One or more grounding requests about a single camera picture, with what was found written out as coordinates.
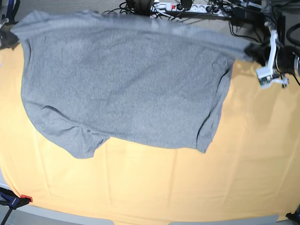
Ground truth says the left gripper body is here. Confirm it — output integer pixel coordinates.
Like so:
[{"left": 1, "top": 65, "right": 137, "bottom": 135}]
[{"left": 264, "top": 21, "right": 289, "bottom": 88}]

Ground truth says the grey t-shirt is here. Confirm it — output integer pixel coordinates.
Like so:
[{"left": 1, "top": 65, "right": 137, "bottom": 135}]
[{"left": 11, "top": 11, "right": 250, "bottom": 158}]

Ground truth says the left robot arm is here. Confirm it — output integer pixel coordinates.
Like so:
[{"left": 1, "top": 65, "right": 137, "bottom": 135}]
[{"left": 240, "top": 8, "right": 300, "bottom": 89}]

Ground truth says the blue clamp top left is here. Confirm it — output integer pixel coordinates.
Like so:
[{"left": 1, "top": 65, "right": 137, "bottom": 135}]
[{"left": 0, "top": 0, "right": 21, "bottom": 24}]

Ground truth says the black power adapter brick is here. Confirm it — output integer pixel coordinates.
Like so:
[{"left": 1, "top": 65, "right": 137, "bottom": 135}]
[{"left": 232, "top": 7, "right": 264, "bottom": 24}]

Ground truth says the yellow table cloth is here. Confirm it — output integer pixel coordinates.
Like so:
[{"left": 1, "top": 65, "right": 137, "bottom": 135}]
[{"left": 0, "top": 46, "right": 300, "bottom": 225}]

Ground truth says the white power strip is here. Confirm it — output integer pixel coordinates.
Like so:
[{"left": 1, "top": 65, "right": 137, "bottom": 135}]
[{"left": 151, "top": 1, "right": 230, "bottom": 17}]

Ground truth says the black clamp right corner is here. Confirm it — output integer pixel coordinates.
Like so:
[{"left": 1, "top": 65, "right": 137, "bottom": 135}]
[{"left": 286, "top": 208, "right": 300, "bottom": 224}]

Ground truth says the blue black bar clamp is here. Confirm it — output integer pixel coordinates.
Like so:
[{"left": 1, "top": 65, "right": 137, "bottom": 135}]
[{"left": 0, "top": 187, "right": 33, "bottom": 225}]

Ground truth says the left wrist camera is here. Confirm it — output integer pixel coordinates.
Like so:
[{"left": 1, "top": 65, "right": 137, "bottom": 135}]
[{"left": 256, "top": 67, "right": 273, "bottom": 89}]

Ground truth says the black centre post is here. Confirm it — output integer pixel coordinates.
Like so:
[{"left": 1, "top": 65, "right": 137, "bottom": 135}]
[{"left": 135, "top": 0, "right": 153, "bottom": 16}]

